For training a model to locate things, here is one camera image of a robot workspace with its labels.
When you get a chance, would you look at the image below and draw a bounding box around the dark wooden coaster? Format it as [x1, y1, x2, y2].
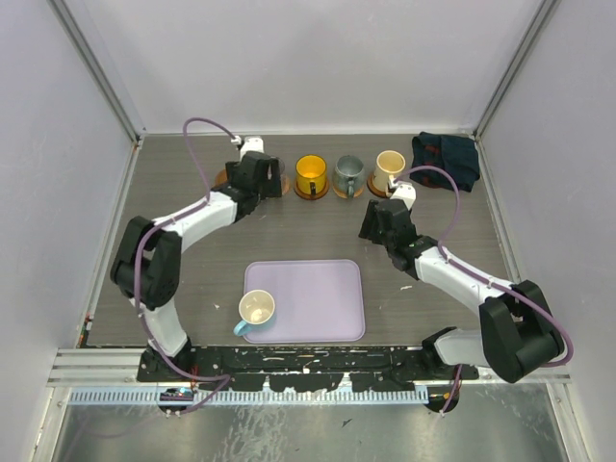
[294, 184, 330, 201]
[367, 172, 389, 198]
[213, 169, 228, 191]

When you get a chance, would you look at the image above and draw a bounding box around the woven rattan coaster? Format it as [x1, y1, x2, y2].
[333, 185, 366, 199]
[281, 175, 291, 195]

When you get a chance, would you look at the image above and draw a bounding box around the grey ceramic mug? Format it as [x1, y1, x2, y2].
[332, 155, 366, 195]

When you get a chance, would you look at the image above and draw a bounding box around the yellow glass mug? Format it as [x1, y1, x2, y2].
[295, 155, 328, 195]

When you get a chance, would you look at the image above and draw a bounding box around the cream yellow mug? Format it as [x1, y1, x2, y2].
[372, 150, 406, 193]

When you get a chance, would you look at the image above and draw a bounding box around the white mug blue handle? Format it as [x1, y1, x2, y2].
[233, 290, 276, 337]

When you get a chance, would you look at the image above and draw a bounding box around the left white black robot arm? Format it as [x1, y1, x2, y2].
[110, 151, 282, 381]

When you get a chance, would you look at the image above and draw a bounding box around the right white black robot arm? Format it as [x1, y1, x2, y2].
[359, 199, 570, 383]

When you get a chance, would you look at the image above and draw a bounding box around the lilac plastic tray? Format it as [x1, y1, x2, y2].
[244, 259, 366, 344]

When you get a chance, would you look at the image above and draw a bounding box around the dark blue folded cloth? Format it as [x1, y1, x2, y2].
[411, 132, 480, 193]

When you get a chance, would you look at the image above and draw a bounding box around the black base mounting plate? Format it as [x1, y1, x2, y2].
[137, 344, 481, 394]

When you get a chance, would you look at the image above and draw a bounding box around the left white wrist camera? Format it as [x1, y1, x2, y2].
[231, 136, 265, 161]

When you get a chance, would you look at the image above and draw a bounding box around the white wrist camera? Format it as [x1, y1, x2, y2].
[231, 136, 265, 161]
[386, 176, 417, 211]

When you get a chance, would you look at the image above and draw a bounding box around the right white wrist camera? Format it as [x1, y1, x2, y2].
[386, 176, 417, 211]

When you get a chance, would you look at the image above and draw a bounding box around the slotted cable duct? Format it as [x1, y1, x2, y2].
[67, 386, 429, 406]

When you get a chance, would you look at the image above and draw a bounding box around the aluminium front rail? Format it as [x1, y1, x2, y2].
[47, 347, 573, 386]

